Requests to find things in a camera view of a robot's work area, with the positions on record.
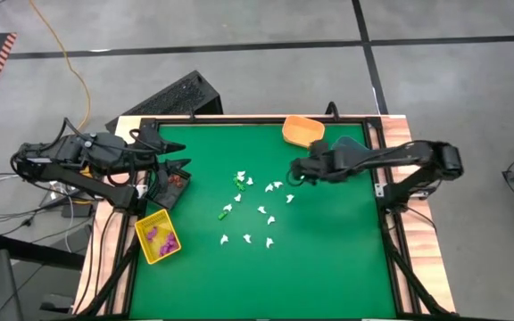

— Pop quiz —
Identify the black perforated computer case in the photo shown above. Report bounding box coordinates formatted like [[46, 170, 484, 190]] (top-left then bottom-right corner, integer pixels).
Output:
[[104, 70, 224, 135]]

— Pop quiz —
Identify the yellow power cable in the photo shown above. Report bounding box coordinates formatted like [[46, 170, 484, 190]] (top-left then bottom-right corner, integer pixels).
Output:
[[28, 0, 92, 130]]

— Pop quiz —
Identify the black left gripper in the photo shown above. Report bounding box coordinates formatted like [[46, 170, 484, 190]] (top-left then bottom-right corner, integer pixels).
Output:
[[139, 124, 193, 179]]

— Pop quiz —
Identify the yellow slotted basket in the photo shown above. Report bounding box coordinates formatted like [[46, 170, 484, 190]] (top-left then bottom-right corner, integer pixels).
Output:
[[134, 208, 183, 266]]

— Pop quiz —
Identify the yellow plastic tub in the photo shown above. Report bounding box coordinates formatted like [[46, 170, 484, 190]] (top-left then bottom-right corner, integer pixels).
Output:
[[282, 114, 327, 149]]

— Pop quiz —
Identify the black aluminium rig frame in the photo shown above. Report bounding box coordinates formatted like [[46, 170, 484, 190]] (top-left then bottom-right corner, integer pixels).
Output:
[[73, 113, 459, 321]]

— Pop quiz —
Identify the blue-grey plastic tub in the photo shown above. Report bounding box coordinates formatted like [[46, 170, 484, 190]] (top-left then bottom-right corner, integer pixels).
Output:
[[330, 136, 369, 155]]

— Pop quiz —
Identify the black slotted basket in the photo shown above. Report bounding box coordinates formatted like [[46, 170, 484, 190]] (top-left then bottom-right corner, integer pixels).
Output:
[[145, 158, 193, 210]]

